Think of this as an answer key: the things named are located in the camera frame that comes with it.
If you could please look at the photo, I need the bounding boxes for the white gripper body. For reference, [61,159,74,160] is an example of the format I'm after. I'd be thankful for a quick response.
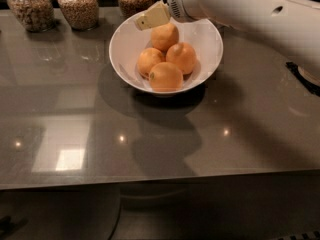
[167,0,204,23]

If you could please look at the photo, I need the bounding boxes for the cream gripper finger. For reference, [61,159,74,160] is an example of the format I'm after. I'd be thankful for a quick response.
[134,1,171,30]

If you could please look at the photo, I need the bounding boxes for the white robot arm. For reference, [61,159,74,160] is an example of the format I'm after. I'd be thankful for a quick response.
[135,0,320,83]

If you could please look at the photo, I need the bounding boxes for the back orange in bowl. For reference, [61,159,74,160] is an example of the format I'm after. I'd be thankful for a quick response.
[151,23,179,52]

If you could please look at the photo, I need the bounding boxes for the orange in bowl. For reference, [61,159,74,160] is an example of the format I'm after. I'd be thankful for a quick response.
[137,47,165,79]
[151,23,179,52]
[166,42,197,75]
[149,62,183,92]

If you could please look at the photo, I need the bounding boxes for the white ceramic bowl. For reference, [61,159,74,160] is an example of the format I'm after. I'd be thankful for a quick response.
[109,12,223,96]

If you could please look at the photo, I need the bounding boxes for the left orange in bowl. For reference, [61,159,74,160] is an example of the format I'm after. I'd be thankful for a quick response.
[137,47,165,79]

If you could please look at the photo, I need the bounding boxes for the right orange in bowl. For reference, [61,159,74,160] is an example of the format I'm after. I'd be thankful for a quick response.
[166,42,197,75]

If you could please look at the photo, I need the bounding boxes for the front orange in bowl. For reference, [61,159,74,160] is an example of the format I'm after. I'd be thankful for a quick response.
[149,62,183,92]

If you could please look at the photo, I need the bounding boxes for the leftmost glass grain jar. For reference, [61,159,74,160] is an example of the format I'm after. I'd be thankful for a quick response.
[7,0,55,32]

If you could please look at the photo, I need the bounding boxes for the black cable under table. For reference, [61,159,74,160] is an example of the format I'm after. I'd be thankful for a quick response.
[107,197,122,240]

